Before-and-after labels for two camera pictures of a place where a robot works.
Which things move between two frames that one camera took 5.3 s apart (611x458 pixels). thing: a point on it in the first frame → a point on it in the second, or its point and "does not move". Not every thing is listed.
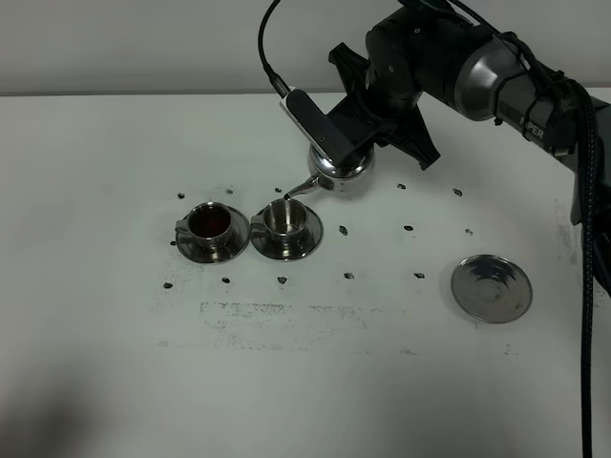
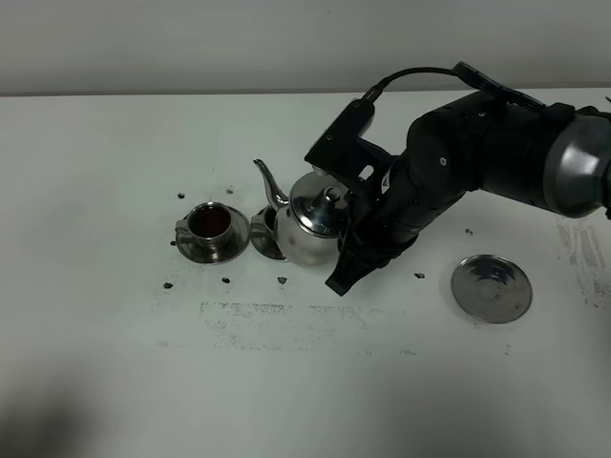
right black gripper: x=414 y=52 → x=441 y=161
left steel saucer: x=191 y=249 does not move
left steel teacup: x=209 y=222 does not move
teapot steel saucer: x=491 y=288 does not move
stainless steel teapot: x=326 y=176 → x=308 y=219
